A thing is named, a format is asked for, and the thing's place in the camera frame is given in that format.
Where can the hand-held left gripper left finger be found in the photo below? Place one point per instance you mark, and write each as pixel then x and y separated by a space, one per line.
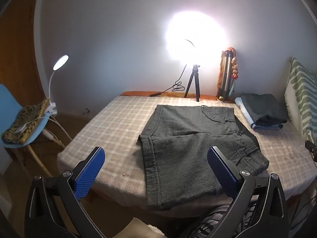
pixel 89 174

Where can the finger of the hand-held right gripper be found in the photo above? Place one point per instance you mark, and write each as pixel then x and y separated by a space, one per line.
pixel 311 149

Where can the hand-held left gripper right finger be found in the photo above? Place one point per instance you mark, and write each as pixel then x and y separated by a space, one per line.
pixel 223 176

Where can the folded dark grey pants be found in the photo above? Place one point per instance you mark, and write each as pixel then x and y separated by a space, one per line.
pixel 265 106

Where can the beige checked bed blanket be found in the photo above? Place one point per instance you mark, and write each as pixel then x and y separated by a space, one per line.
pixel 111 129

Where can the green white striped pillow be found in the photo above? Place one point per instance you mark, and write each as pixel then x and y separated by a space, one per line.
pixel 301 89

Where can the folded clothes stack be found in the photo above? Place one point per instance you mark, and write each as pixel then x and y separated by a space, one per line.
pixel 247 115

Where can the leopard print cushion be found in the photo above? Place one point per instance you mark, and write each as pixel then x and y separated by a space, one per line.
pixel 27 119

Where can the small black tripod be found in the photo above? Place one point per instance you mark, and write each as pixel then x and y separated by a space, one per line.
pixel 195 79

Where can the folded silver tripod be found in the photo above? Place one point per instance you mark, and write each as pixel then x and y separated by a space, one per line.
pixel 225 74

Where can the light blue chair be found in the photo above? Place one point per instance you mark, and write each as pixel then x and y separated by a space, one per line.
pixel 8 96

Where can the white clip-on desk lamp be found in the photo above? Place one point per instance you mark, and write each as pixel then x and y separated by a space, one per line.
pixel 60 62

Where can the wooden door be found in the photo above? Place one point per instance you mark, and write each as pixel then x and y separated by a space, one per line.
pixel 18 42

